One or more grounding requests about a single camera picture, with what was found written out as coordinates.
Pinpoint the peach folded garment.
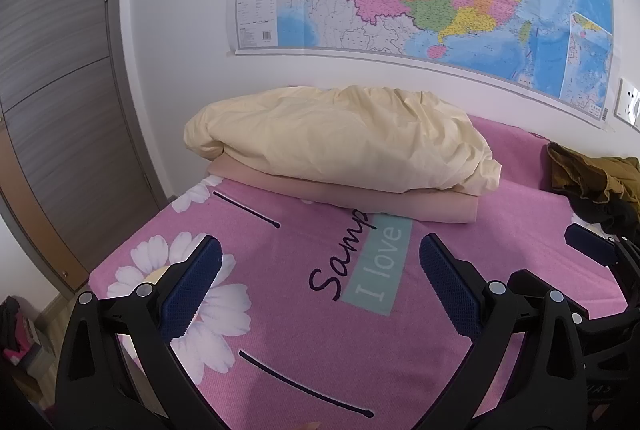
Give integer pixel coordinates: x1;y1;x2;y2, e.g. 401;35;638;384
206;157;481;225

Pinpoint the pink and black object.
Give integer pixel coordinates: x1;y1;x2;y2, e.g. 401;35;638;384
0;295;56;406

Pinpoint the olive green garment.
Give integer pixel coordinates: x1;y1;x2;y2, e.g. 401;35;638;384
546;141;640;206

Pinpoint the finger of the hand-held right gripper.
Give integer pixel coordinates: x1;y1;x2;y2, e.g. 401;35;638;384
507;269;591;326
564;223;632;271

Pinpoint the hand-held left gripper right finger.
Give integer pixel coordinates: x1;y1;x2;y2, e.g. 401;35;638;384
418;233;588;430

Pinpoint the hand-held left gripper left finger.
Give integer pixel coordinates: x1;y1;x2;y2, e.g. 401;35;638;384
54;234;224;430

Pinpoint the grey wooden wardrobe door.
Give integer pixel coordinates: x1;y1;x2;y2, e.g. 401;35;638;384
0;0;173;296

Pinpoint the cream large garment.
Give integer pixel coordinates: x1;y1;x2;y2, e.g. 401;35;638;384
183;85;502;197

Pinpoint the pink floral blanket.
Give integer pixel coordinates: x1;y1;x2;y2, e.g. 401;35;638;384
87;113;631;430

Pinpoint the white wall power outlet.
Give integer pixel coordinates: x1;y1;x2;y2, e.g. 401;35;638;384
614;78;640;127

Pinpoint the black garment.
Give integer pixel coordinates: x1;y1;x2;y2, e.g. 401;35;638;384
570;180;640;238

